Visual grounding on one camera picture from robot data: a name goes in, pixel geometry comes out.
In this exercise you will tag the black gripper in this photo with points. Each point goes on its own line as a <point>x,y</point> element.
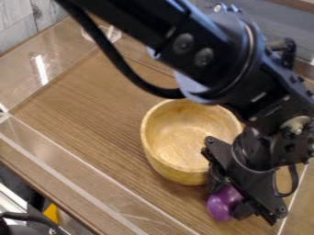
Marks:
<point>258,163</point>

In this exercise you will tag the purple toy eggplant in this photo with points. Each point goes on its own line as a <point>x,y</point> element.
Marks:
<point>221,203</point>

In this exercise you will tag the brown wooden bowl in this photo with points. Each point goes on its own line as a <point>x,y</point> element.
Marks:
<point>173,128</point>

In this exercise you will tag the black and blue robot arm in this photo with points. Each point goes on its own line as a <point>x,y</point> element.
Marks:
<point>227,67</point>

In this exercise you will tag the yellow and black equipment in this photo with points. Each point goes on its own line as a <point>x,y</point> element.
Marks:
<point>58,217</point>

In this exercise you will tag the clear acrylic front wall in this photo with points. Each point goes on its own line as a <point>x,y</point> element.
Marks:
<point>105,207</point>

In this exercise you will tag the clear acrylic corner bracket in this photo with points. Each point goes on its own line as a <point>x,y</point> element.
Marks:
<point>111,33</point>

